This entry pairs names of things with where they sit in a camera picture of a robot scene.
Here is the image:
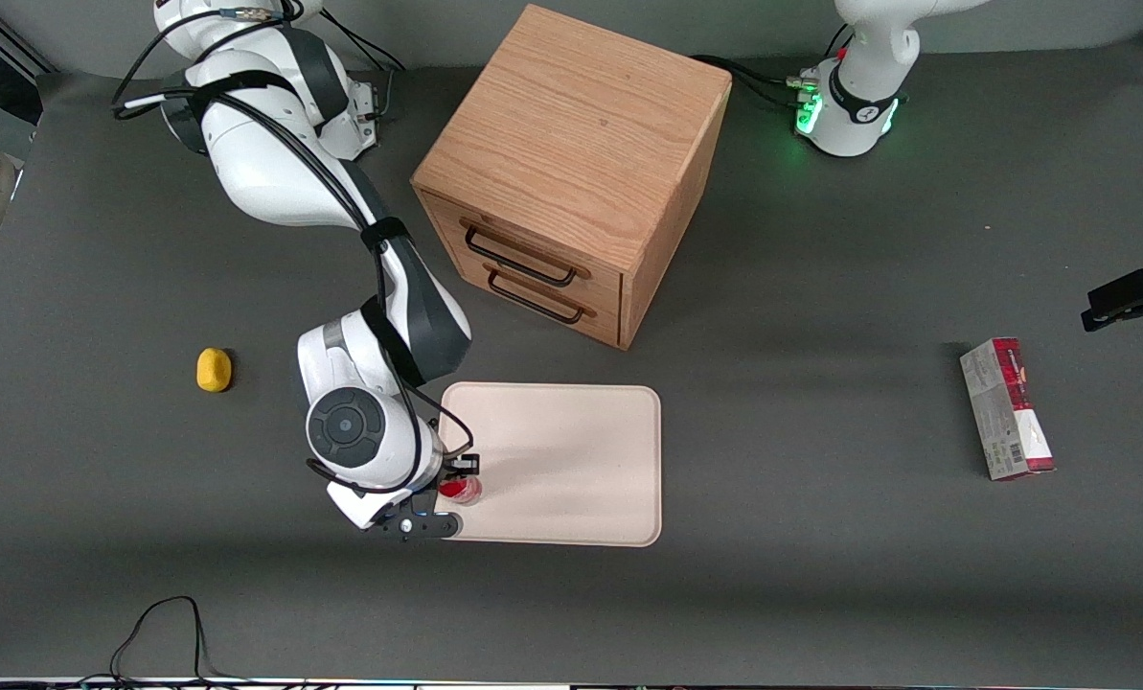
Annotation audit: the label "beige plastic tray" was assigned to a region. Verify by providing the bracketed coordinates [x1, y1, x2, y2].
[428, 381, 663, 548]

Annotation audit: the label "red plaid cardboard box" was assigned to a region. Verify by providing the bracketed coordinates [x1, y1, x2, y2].
[959, 337, 1057, 481]

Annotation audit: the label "wooden drawer front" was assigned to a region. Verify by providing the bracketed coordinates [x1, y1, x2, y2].
[437, 251, 622, 348]
[421, 190, 624, 310]

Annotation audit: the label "yellow lemon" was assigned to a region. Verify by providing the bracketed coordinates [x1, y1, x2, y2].
[196, 347, 234, 394]

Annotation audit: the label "wooden drawer cabinet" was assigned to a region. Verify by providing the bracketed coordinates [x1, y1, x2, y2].
[411, 4, 733, 352]

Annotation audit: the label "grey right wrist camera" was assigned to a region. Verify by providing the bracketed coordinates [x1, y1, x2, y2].
[365, 511, 464, 544]

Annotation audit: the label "black metal drawer handle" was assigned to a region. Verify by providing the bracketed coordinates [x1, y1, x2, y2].
[464, 225, 580, 288]
[487, 268, 587, 325]

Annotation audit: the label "thin black looped cable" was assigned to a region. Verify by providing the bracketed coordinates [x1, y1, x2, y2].
[78, 596, 256, 687]

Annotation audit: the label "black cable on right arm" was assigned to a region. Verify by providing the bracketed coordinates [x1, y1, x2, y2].
[111, 5, 481, 495]

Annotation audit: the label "black cables at right arm base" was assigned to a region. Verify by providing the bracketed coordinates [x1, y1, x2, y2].
[322, 10, 409, 121]

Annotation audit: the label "black cables at arm base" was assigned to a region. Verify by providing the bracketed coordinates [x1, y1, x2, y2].
[691, 55, 821, 108]
[322, 10, 409, 121]

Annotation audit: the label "black cables at left arm base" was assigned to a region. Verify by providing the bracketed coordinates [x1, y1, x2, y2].
[691, 55, 821, 108]

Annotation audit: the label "aluminium frame rail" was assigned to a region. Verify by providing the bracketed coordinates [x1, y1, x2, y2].
[0, 0, 57, 76]

